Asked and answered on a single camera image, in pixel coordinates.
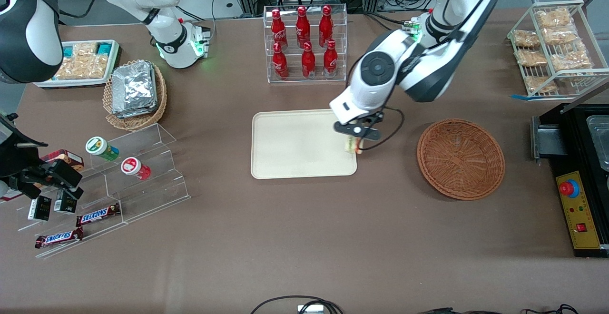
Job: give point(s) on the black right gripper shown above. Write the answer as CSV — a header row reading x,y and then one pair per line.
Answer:
x,y
27,175

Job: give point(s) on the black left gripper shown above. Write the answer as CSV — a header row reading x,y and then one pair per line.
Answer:
x,y
370,120

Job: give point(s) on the triangle sandwich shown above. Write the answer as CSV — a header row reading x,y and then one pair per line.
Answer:
x,y
350,146

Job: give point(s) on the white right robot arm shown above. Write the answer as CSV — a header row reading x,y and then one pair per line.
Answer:
x,y
28,33

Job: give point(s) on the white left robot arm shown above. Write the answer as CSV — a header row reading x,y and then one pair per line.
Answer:
x,y
428,66

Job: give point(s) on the beige plastic tray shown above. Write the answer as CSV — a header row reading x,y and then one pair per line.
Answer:
x,y
295,145

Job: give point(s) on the brown round wicker basket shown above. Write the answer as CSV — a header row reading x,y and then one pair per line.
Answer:
x,y
461,159

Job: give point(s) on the white rectangular snack tray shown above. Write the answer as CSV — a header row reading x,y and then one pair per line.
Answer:
x,y
47,83

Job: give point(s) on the light tan wicker basket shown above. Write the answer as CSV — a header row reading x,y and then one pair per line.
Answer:
x,y
135,121

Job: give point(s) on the small black box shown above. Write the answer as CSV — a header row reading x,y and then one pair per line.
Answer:
x,y
65,204
40,208

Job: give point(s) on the red-brown carton box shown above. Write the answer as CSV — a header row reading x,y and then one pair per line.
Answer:
x,y
66,157

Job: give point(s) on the brown Snickers bar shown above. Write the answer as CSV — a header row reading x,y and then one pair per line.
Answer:
x,y
58,238
97,215

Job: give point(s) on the green cup with white lid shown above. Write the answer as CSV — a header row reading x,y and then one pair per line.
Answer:
x,y
100,147

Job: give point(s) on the red cup with white lid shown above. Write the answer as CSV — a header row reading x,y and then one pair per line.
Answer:
x,y
133,167

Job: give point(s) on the red cola bottle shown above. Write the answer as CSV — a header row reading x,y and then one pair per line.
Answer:
x,y
278,31
330,59
302,27
308,62
326,26
279,62

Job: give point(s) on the clear acrylic bottle rack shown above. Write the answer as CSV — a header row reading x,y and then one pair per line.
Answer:
x,y
341,43

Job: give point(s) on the clear acrylic stepped display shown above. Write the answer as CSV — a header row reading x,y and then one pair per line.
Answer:
x,y
152,181

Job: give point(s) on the silver foil pack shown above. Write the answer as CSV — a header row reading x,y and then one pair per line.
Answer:
x,y
134,88
142,112

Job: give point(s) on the clear bag of crackers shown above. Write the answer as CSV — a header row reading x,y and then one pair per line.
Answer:
x,y
97,65
84,49
70,69

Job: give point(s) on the teal snack packet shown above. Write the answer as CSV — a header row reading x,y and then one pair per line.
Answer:
x,y
69,51
103,48

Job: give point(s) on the blue tape strip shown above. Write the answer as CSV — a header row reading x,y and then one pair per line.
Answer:
x,y
519,96

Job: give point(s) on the small silver device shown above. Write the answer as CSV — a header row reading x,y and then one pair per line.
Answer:
x,y
310,309

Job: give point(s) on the clear bag of fried snacks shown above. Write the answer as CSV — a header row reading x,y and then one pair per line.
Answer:
x,y
532,57
560,35
540,84
527,38
571,59
553,18

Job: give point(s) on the black machine housing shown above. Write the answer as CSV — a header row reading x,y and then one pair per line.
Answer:
x,y
571,147

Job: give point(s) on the grey metal bar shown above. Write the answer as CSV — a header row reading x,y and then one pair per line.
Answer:
x,y
587,96

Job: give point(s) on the yellow control panel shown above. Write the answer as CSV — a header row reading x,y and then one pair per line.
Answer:
x,y
583,219

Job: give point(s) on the steel pan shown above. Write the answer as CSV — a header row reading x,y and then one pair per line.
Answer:
x,y
600,138

